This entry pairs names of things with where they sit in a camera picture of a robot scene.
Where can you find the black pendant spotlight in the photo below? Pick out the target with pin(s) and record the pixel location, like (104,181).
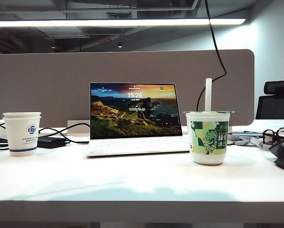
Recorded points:
(120,45)

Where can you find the white paper cup blue logo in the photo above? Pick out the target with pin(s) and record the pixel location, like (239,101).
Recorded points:
(21,142)

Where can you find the white drinking straw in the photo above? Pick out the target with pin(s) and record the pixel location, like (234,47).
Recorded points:
(208,95)

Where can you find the white laptop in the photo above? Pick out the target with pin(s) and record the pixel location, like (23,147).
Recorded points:
(132,114)

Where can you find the grey desk partition panel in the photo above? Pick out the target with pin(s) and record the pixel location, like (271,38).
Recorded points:
(49,83)

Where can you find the black power adapter brick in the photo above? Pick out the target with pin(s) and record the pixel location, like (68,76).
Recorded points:
(49,142)

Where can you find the grey blue dongle adapter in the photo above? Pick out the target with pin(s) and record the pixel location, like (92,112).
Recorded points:
(246,134)

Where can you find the black mesh office chair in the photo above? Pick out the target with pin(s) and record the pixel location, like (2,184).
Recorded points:
(275,107)

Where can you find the plain white paper cup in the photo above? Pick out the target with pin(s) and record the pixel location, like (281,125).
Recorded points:
(22,115)

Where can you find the long ceiling light bar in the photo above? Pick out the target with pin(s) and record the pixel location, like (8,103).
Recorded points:
(108,22)

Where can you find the black eyeglasses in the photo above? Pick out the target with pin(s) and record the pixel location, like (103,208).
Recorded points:
(263,136)

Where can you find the green white drink cup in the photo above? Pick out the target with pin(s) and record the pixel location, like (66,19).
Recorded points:
(208,156)

